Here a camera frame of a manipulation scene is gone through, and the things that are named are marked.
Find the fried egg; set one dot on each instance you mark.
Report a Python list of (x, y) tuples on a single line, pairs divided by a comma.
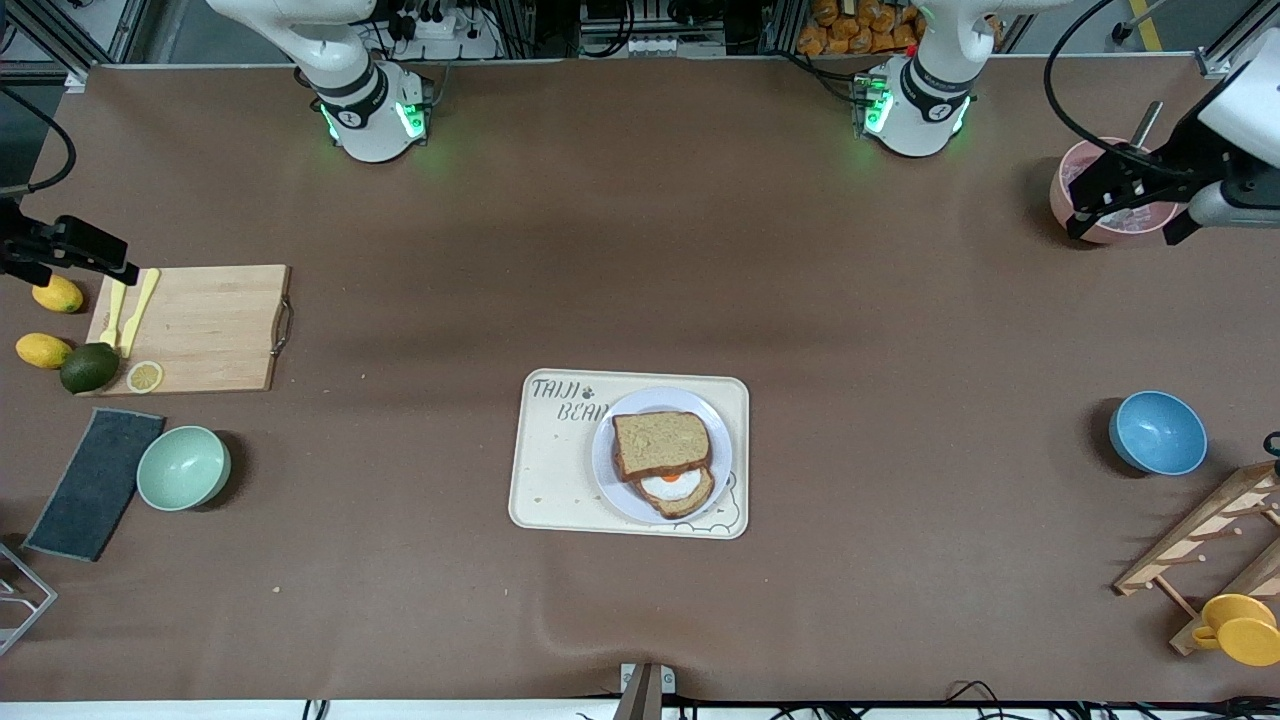
[(668, 484)]

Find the pink bowl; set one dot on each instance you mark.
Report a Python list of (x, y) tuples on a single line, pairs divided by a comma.
[(1120, 233)]

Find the grey metal camera mount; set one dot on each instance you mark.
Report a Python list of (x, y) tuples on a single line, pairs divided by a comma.
[(642, 690)]

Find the blue bowl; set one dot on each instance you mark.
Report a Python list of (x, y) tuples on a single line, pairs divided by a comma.
[(1160, 435)]

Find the yellow plastic knife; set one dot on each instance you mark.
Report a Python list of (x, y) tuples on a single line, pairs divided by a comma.
[(138, 315)]

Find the clear ice cubes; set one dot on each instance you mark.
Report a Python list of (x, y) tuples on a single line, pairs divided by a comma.
[(1145, 213)]

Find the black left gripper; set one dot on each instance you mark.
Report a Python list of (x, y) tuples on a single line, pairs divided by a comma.
[(1172, 157)]

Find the yellow lemon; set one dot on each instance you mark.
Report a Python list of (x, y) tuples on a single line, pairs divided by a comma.
[(58, 295), (42, 351)]

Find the mint green bowl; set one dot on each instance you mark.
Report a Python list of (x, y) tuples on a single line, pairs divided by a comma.
[(182, 468)]

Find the white socket strip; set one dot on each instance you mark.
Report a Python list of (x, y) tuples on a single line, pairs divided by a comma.
[(650, 44)]

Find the plain brown bread slice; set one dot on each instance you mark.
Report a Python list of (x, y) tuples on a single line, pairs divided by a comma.
[(660, 442)]

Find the pale blue round plate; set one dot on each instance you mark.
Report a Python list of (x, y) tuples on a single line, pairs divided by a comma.
[(610, 480)]

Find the yellow plastic fork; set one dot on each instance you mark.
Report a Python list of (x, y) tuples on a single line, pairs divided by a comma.
[(113, 320)]

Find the wooden dish rack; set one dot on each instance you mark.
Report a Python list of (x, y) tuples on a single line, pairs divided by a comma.
[(1200, 525)]

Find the dark green avocado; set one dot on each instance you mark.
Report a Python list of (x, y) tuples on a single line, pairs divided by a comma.
[(90, 368)]

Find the yellow cup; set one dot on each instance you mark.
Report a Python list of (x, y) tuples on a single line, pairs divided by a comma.
[(1245, 635)]

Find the silver metal scoop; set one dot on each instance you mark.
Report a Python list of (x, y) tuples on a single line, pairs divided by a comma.
[(1148, 120)]

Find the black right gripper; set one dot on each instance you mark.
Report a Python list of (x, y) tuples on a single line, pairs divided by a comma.
[(22, 245)]

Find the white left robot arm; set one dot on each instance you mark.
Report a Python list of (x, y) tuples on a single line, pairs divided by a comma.
[(920, 110)]

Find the white power strip with plugs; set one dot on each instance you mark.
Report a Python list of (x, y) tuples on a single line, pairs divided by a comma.
[(440, 35)]

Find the dark grey cloth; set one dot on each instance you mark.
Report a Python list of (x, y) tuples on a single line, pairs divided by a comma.
[(95, 485)]

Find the aluminium frame profile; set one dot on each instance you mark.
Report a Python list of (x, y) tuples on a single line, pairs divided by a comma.
[(1225, 50), (70, 40)]

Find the basket of bread rolls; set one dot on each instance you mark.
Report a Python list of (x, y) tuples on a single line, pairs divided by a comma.
[(850, 30)]

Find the cream bear print tray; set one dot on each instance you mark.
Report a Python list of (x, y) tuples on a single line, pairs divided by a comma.
[(550, 470)]

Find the lemon slice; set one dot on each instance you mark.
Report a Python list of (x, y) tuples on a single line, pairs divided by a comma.
[(145, 377)]

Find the wooden cutting board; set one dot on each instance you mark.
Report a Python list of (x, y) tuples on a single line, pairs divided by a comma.
[(210, 330)]

